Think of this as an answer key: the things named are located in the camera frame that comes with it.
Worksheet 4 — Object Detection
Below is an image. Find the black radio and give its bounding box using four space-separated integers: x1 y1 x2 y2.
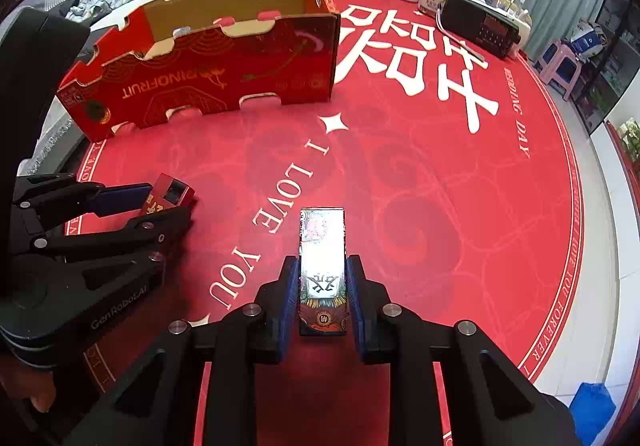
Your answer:
440 0 521 59

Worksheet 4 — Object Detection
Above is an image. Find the patterned cigarette pack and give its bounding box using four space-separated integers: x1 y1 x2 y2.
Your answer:
298 206 348 336

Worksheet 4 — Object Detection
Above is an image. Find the red cigarette pack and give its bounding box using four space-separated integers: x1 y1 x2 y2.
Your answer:
139 173 195 215

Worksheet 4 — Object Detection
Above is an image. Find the pink plastic stool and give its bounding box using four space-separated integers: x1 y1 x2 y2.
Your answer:
534 40 582 100

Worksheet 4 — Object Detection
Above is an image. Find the blue plastic bag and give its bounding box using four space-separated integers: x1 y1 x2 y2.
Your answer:
570 382 616 446

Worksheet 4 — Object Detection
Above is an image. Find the person's hand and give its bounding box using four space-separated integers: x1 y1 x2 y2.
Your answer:
0 356 56 414

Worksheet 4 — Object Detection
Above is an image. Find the red cardboard box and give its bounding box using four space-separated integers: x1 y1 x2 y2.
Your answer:
56 0 341 142

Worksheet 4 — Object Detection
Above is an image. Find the red round table mat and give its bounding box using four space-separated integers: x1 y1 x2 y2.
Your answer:
81 0 582 390

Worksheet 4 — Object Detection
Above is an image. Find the potted green plant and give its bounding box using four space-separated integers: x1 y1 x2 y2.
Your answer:
617 118 640 166

